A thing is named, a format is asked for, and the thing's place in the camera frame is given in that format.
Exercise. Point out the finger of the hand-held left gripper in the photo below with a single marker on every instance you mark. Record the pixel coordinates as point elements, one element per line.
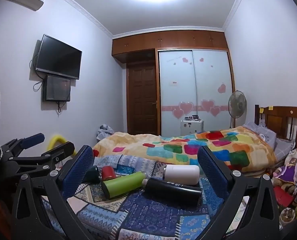
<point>33,140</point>
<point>61,152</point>

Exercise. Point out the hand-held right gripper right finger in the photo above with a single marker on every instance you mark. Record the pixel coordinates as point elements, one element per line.
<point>211,173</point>

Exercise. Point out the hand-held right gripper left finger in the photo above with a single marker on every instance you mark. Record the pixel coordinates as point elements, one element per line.
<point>78,171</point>

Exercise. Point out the dark green cup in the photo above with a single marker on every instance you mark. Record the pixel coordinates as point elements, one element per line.
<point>92,175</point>

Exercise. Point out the white cup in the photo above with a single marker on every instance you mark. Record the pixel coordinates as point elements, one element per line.
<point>183,174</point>

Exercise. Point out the red cup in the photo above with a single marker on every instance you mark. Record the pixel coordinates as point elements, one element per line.
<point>109,173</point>

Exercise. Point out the black cup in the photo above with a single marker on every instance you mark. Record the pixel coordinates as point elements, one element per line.
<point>173,192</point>

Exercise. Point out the light green cup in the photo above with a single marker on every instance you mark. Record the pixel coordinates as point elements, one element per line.
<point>123,184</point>

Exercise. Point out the small white cabinet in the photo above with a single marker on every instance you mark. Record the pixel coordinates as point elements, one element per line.
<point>191,127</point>

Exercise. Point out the colourful checked blanket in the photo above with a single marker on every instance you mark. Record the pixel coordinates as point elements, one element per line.
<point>163,145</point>

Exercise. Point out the grey printed pillow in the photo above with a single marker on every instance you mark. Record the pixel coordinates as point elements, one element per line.
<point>262,133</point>

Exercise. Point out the standing fan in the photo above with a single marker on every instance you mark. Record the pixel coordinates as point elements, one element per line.
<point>237,103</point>

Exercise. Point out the red box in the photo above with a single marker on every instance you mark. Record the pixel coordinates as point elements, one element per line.
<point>283,196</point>

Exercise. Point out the blue patterned blanket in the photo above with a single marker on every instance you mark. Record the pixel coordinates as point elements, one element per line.
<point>138,217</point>

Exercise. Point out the grey checked pillow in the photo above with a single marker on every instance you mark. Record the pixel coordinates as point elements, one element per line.
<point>284,147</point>

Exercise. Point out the pile of plush toys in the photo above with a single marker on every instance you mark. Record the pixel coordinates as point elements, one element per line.
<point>292,167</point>

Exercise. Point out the clear glass jar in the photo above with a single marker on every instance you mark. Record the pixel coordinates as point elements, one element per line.
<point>287,215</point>

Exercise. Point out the wooden bed headboard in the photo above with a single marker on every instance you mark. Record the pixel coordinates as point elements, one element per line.
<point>283,120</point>

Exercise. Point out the wooden wardrobe with heart stickers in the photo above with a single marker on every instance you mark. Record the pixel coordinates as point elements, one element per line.
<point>196,80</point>

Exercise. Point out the brown wooden door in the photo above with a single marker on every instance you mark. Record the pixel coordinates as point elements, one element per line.
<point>142,100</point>

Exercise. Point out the small black wall monitor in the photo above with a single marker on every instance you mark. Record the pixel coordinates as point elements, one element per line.
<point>57,88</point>

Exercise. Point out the wall-mounted black television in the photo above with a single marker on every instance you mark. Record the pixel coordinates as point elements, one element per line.
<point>58,56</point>

